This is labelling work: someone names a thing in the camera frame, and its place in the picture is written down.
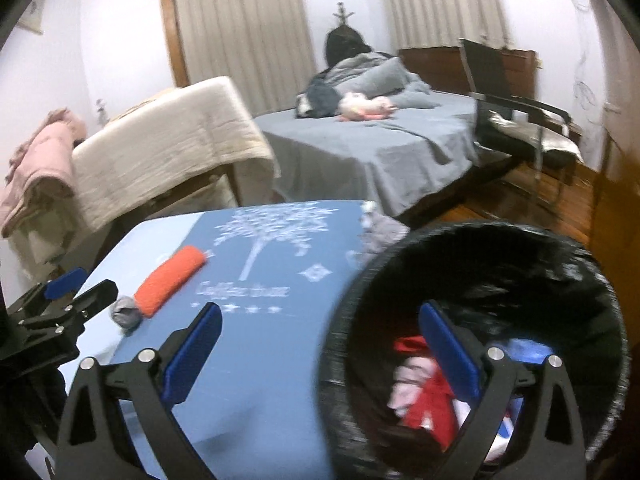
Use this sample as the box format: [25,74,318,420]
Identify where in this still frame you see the pink blanket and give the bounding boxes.
[0,107,88,238]

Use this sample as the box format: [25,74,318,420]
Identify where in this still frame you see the wooden headboard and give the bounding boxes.
[398,46,537,101]

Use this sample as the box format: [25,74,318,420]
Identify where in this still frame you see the small grey wad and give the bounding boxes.
[111,296,143,333]

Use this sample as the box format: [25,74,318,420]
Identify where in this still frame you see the black lined waste bin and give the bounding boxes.
[317,220,630,480]

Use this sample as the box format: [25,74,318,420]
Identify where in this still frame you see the bed with grey sheet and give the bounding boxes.
[255,90,521,221]

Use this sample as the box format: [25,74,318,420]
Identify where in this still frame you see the red plastic bag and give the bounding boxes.
[402,375,463,448]

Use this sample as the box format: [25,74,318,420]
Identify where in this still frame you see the black coat stand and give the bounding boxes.
[324,2,373,68]

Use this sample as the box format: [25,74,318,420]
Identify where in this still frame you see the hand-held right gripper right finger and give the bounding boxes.
[419,301,587,480]

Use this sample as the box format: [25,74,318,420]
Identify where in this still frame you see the grey crumpled cloth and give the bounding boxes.
[345,200,411,268]

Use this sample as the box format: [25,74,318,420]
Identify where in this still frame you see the framed wall picture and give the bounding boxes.
[17,0,51,36]

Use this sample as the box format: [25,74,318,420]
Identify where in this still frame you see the wooden wardrobe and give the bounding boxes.
[585,0,640,311]

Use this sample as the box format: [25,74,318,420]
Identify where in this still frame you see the beige covered sofa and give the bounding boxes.
[15,76,281,266]

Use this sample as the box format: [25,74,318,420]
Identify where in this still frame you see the pink plush toy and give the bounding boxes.
[336,92,398,123]

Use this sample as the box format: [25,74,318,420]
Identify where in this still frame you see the grey duvet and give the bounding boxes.
[312,52,441,111]

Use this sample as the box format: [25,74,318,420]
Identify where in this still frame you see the narrow beige curtain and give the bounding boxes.
[380,0,511,53]

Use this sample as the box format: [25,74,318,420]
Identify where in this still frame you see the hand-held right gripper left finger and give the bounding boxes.
[54,301,224,480]

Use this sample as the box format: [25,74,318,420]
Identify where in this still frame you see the orange rolled towel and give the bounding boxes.
[134,246,208,318]

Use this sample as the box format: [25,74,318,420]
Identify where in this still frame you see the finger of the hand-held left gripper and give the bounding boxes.
[7,267,89,317]
[20,279,120,333]

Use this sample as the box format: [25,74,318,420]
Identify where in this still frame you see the black metal armchair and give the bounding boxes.
[459,38,583,206]

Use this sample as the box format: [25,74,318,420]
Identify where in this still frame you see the wide beige curtain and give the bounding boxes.
[172,0,321,116]

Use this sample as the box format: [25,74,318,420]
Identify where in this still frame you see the blue printed tablecloth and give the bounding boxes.
[27,200,381,480]

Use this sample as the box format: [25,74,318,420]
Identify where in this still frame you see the silver seat cushion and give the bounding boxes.
[487,112,583,153]

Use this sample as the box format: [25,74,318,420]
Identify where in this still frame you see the dark folded clothes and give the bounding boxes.
[295,82,341,120]

